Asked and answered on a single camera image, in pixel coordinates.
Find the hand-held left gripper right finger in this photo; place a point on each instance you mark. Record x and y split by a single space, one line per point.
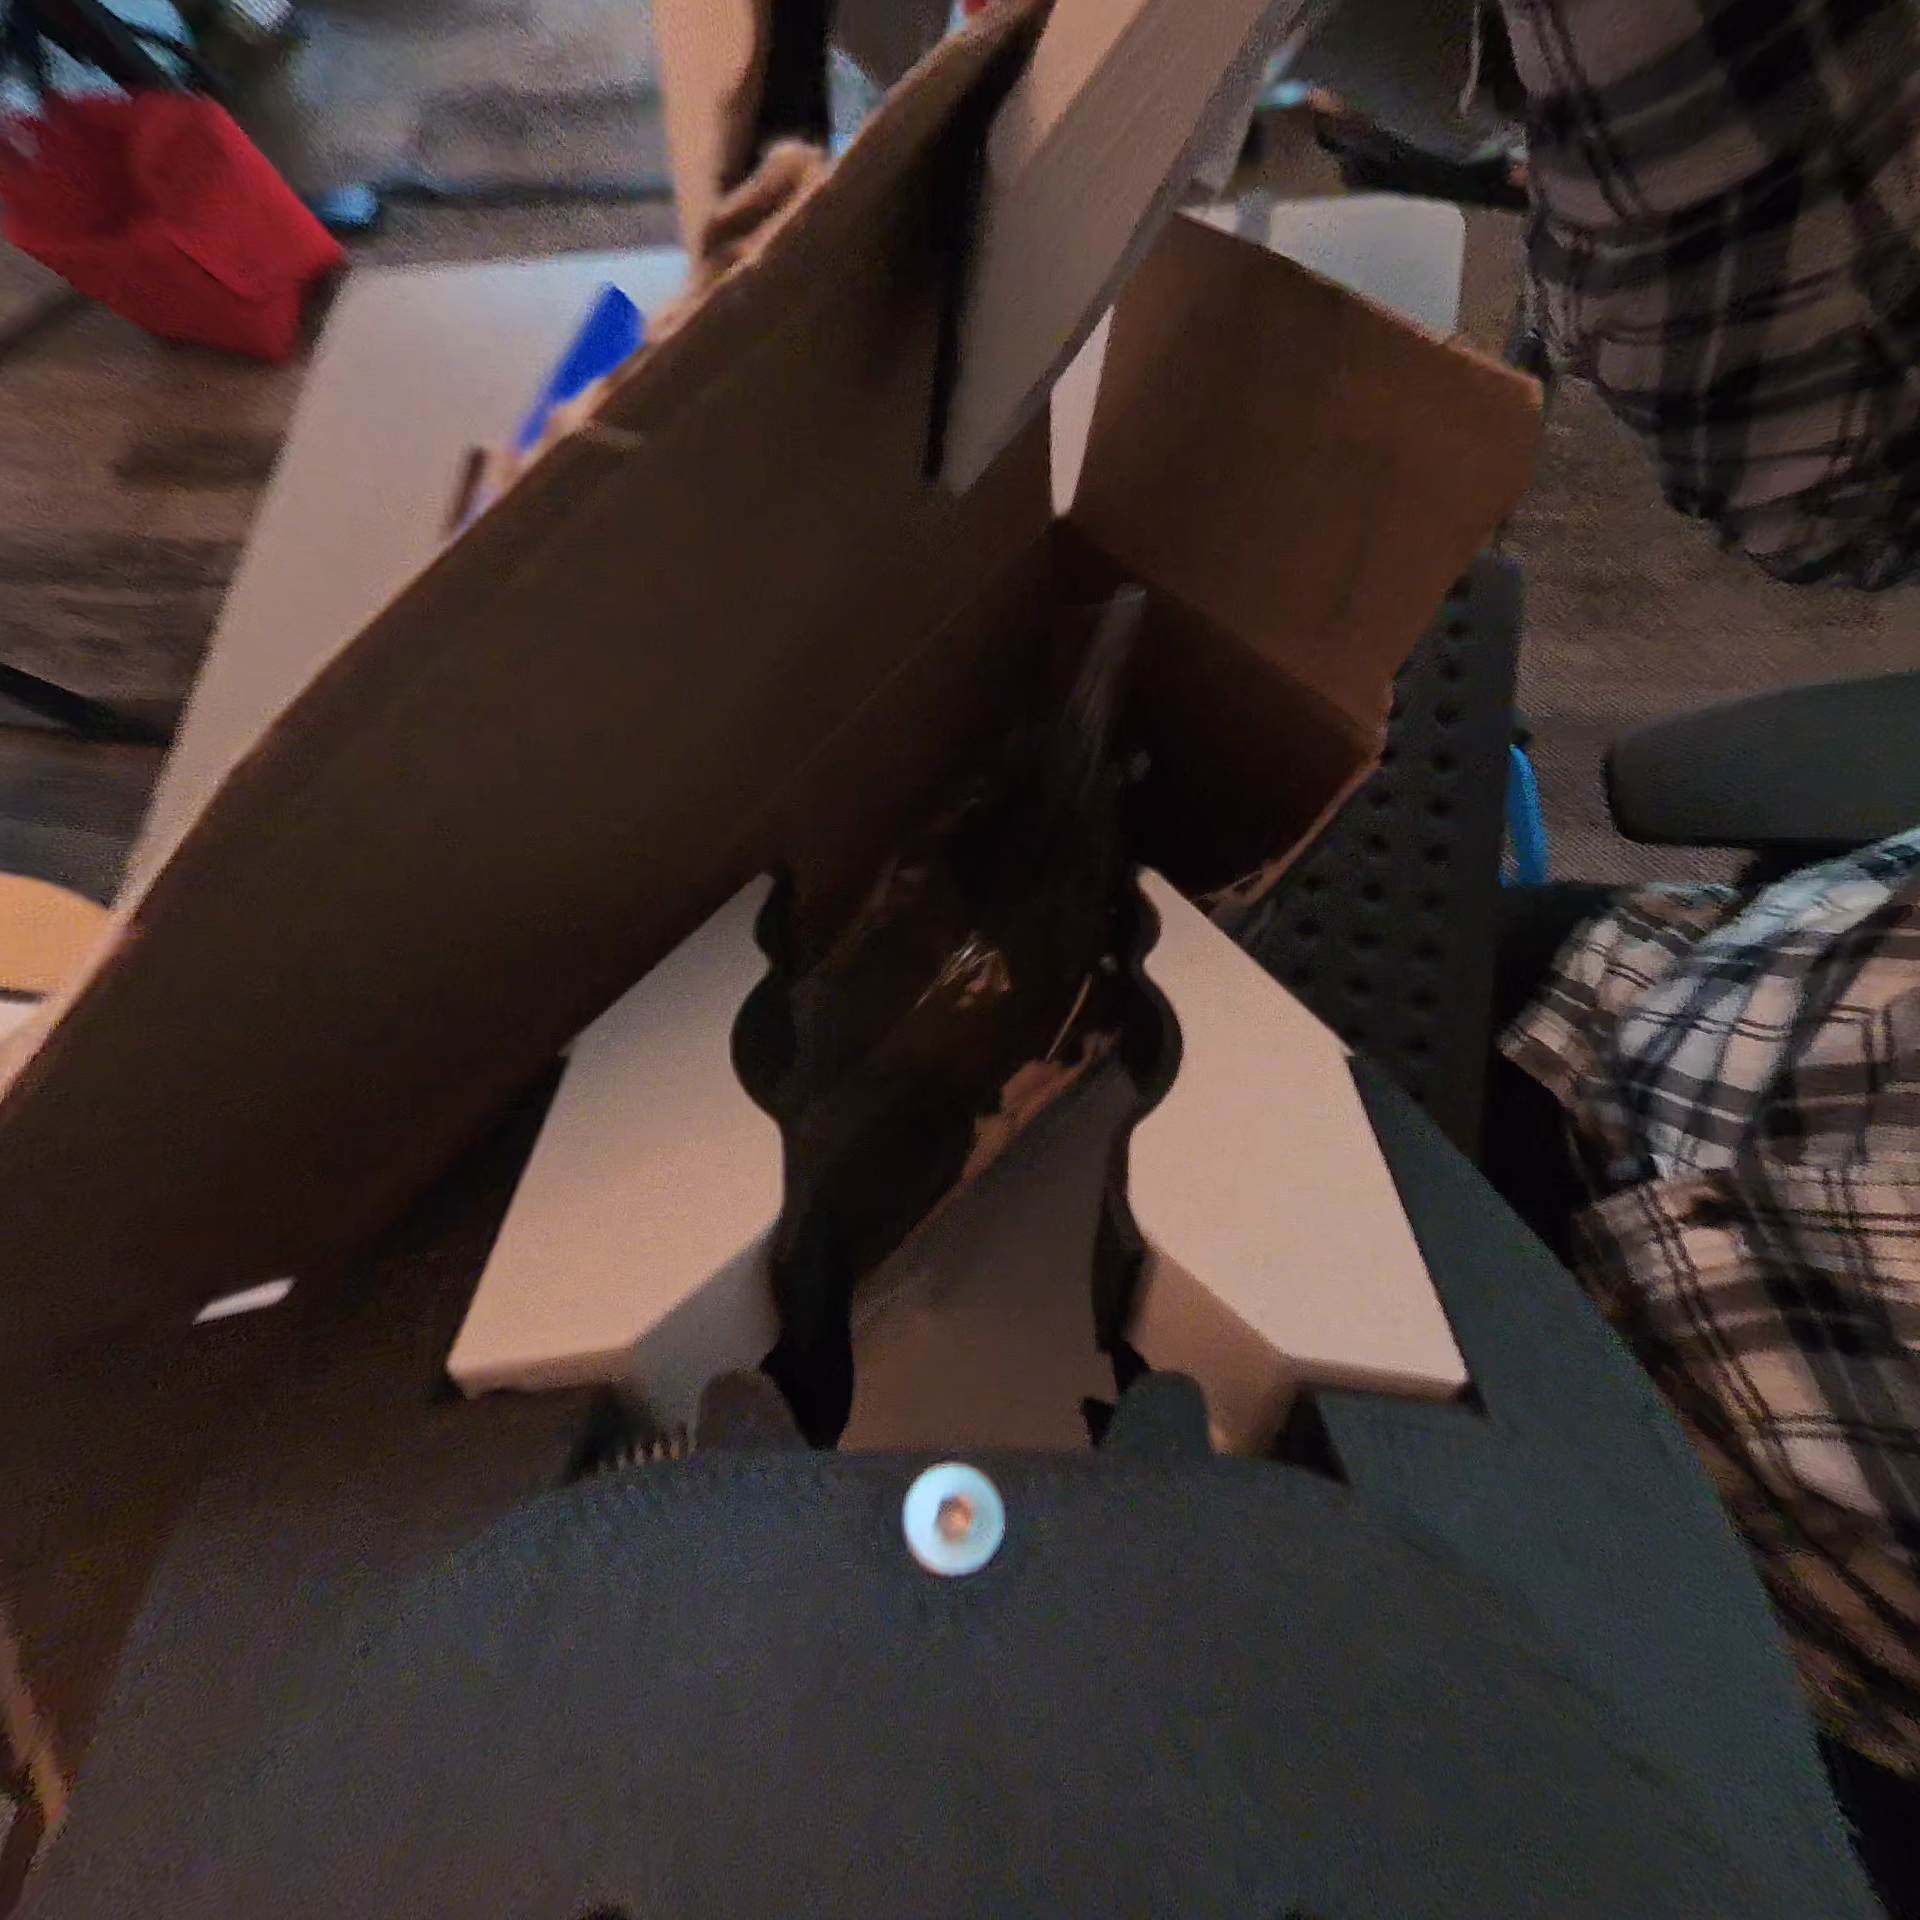
1275 1202

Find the black cardboard toy box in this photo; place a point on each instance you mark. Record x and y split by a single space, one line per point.
525 826

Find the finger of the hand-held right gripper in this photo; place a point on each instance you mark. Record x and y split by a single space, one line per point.
713 90
1109 150

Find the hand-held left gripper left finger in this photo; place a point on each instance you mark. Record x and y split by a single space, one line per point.
630 1202

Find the black perforated panel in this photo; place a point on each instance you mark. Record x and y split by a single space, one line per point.
1425 839

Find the clear bag of black bricks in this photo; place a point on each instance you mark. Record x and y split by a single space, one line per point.
961 901

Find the blue plastic bin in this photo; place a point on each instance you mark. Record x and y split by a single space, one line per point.
592 353

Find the red bag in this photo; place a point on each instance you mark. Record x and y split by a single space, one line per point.
165 226

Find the person's right forearm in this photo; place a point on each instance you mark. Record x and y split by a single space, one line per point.
1695 226

